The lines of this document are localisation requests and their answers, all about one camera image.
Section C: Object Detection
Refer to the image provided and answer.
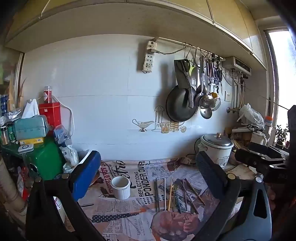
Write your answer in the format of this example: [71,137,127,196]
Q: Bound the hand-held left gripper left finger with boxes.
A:
[25,150,109,241]

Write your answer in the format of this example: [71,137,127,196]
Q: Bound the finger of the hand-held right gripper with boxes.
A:
[248,142,289,159]
[235,149,286,172]

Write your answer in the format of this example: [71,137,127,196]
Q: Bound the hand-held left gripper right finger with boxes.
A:
[195,151,273,241]

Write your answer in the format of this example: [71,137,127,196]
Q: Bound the reddish brown chopstick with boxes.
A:
[182,179,188,209]

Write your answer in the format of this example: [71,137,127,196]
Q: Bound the white cup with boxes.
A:
[111,176,131,200]

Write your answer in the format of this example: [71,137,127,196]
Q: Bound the teal chopstick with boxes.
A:
[173,183,183,214]

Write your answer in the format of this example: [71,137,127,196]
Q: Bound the bundle of coloured sticks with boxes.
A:
[168,177,174,211]

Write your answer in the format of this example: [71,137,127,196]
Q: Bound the white electric kettle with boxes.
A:
[250,130,267,145]

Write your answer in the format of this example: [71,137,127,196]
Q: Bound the potted plant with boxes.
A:
[275,125,289,149]

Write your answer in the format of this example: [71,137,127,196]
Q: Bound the light wooden chopstick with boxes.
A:
[184,178,206,205]
[182,181,200,215]

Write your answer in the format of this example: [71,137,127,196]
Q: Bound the bottle with orange cap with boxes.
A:
[265,115,274,139]

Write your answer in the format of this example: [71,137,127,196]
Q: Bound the white rice cooker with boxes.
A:
[198,133,234,168]

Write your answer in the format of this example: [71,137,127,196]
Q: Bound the blue and white plastic bag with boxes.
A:
[54,125,79,168]

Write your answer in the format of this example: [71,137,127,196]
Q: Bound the green container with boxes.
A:
[22,137,66,181]

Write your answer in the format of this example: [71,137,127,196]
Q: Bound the white bottle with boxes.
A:
[53,197,68,223]

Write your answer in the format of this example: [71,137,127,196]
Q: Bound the dark grey chopstick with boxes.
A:
[156,179,161,212]
[154,179,159,212]

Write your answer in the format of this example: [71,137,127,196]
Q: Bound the round metal spoon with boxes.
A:
[200,108,213,120]

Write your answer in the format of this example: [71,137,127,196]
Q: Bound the yellow flat box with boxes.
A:
[18,137,45,145]

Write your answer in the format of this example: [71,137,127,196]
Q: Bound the small white tin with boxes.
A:
[18,144,35,154]

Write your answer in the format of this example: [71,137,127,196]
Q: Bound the red tin box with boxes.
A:
[39,102,62,133]

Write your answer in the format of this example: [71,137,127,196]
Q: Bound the metal slotted spoon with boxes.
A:
[199,93,213,109]

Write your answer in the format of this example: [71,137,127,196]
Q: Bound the teal tissue box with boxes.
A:
[14,99,49,141]

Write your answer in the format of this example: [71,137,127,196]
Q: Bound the newspaper print tablecloth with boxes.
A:
[62,158,255,241]

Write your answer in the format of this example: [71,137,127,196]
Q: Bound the black frying pan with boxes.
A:
[166,60,197,122]

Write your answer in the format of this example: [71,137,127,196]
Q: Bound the window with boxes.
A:
[264,28,296,139]

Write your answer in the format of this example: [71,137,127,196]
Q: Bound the metal ladle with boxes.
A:
[196,56,208,105]

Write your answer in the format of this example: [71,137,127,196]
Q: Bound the red jar with clear lid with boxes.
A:
[44,86,53,103]

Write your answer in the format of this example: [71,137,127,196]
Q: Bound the black kitchen scissors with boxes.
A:
[180,59,195,108]

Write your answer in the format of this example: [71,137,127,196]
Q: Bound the white power strip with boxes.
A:
[142,52,155,74]

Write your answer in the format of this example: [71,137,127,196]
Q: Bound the black cable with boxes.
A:
[185,153,200,163]

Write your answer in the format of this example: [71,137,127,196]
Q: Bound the white cable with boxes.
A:
[52,95,75,138]

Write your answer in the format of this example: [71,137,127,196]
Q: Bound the wire strainer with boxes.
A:
[210,93,221,111]

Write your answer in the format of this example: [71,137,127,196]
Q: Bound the gravy boat wall decal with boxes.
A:
[132,119,155,132]

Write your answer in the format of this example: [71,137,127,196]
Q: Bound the white wall water heater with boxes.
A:
[222,56,252,75]

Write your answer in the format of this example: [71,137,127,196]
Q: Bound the metal hanging rail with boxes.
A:
[157,37,226,61]

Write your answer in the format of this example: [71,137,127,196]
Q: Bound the white wall socket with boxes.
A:
[147,40,158,53]

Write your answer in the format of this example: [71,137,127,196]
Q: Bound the wall cabinet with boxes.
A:
[5,0,267,70]

